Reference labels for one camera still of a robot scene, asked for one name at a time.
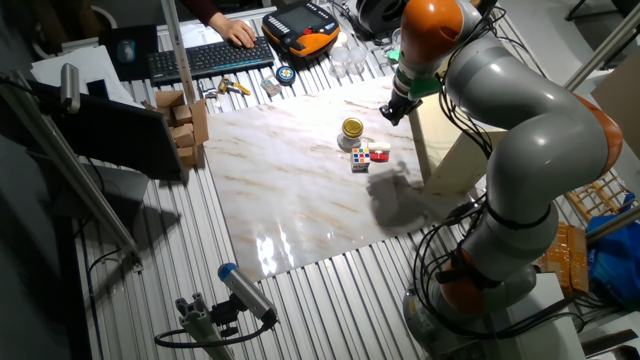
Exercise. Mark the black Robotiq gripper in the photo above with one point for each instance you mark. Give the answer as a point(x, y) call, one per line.
point(404, 104)

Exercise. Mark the small red object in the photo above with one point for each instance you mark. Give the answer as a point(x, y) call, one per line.
point(379, 157)

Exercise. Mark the glass jar gold lid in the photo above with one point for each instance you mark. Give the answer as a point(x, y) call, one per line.
point(351, 134)

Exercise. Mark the multicoloured Rubik's cube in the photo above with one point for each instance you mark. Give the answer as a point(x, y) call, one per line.
point(360, 160)

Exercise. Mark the forearm in dark red sleeve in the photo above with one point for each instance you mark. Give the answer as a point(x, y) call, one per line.
point(200, 9)

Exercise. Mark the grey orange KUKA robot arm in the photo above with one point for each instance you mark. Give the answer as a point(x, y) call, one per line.
point(540, 150)

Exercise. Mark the cream wooden shelf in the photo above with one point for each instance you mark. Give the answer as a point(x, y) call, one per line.
point(450, 150)

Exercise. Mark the operator bare hand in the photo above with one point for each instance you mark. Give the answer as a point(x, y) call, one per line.
point(237, 31)

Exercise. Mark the clear glass beaker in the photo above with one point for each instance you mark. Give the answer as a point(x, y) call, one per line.
point(390, 52)

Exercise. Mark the clear plastic cup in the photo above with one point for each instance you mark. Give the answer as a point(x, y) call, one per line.
point(357, 60)
point(339, 62)

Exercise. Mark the black filament spool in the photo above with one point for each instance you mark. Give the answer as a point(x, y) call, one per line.
point(377, 15)

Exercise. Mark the round black puck blue logo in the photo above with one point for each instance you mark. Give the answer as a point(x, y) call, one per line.
point(285, 75)

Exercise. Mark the clear box coloured clips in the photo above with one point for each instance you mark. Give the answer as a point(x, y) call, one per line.
point(271, 86)

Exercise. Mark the marble patterned mat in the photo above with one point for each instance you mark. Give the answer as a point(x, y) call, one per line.
point(300, 200)

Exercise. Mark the orange black teach pendant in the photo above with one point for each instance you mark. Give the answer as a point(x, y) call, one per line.
point(300, 30)

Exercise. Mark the silver pliers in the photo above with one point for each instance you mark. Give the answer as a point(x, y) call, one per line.
point(210, 94)

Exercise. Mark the small cardboard box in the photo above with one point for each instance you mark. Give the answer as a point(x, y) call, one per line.
point(201, 122)

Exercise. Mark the black computer keyboard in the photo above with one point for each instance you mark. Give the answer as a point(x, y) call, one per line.
point(200, 62)

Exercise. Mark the small cardboard block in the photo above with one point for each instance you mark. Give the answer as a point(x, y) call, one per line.
point(183, 136)
point(170, 99)
point(188, 156)
point(182, 115)

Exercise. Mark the white printed document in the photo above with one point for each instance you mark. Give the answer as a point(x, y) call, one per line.
point(200, 35)

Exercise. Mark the wooden slat rack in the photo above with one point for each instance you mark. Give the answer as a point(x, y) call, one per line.
point(597, 197)

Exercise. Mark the aluminium profile pole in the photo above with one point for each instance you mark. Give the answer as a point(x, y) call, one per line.
point(615, 225)
point(177, 50)
point(607, 42)

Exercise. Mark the orange cardboard package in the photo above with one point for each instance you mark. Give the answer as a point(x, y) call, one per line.
point(567, 257)

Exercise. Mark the brown board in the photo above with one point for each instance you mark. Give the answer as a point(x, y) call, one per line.
point(622, 100)

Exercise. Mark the black mouse pad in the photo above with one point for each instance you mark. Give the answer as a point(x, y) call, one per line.
point(145, 45)

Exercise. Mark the blue bag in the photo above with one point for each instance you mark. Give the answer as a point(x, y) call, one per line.
point(615, 255)

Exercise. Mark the grey computer mouse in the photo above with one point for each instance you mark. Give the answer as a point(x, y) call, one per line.
point(126, 51)

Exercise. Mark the black monitor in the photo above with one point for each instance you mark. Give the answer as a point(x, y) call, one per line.
point(115, 135)

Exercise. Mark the grey monitor base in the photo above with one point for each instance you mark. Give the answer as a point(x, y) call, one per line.
point(110, 192)

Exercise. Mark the white paper sheets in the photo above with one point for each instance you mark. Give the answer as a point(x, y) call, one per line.
point(90, 62)

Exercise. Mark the aluminium diagonal beam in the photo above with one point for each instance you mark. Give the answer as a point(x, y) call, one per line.
point(65, 165)

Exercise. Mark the silver camera blue end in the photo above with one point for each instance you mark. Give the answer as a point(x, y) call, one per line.
point(247, 292)

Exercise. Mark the black camera clamp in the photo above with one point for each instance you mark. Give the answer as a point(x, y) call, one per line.
point(225, 315)

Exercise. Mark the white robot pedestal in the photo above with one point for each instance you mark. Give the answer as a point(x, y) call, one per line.
point(545, 330)

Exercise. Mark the short aluminium profile post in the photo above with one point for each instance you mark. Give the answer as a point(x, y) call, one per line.
point(200, 325)

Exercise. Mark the silver depth camera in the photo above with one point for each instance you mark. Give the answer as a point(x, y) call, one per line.
point(70, 87)

